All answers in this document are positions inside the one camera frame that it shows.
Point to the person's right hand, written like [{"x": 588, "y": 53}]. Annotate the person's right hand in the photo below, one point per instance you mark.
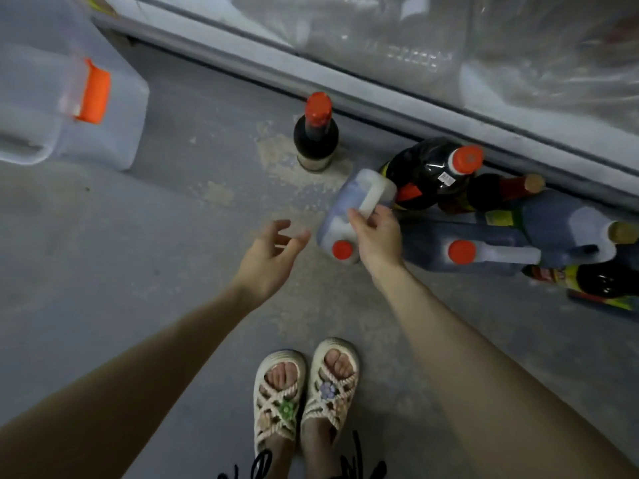
[{"x": 381, "y": 249}]

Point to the group of bottles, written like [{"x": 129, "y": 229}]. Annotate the group of bottles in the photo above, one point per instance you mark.
[{"x": 429, "y": 169}]

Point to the person's left forearm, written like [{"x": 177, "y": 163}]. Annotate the person's left forearm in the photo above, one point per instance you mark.
[{"x": 110, "y": 404}]

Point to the person's left beige sandal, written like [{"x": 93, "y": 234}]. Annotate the person's left beige sandal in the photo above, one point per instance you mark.
[{"x": 280, "y": 399}]

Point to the person's left hand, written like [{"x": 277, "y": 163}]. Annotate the person's left hand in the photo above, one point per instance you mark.
[{"x": 268, "y": 269}]

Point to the person's right forearm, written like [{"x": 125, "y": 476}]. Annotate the person's right forearm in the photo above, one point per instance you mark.
[{"x": 509, "y": 394}]

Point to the white metal store shelving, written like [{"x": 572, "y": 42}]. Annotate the white metal store shelving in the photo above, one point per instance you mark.
[{"x": 299, "y": 74}]

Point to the person's beige sandal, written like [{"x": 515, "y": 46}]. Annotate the person's beige sandal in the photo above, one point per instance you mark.
[
  {"x": 280, "y": 399},
  {"x": 329, "y": 389}
]

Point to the pack of clear empty bottles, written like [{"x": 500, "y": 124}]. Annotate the pack of clear empty bottles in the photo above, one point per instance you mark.
[{"x": 399, "y": 35}]

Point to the person's right beige sandal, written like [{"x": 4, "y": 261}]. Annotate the person's right beige sandal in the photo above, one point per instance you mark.
[{"x": 329, "y": 389}]

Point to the grey floor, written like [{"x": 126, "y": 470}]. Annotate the grey floor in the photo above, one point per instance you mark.
[{"x": 100, "y": 274}]

